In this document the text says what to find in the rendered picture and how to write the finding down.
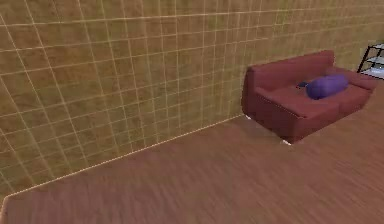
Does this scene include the dark red sofa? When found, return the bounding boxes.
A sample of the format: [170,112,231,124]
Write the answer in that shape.
[241,49,380,146]

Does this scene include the black frame glass shelf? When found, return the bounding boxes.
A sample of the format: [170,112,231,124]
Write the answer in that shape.
[356,42,384,80]

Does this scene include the purple cushion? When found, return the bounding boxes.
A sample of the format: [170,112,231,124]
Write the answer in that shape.
[305,73,350,101]

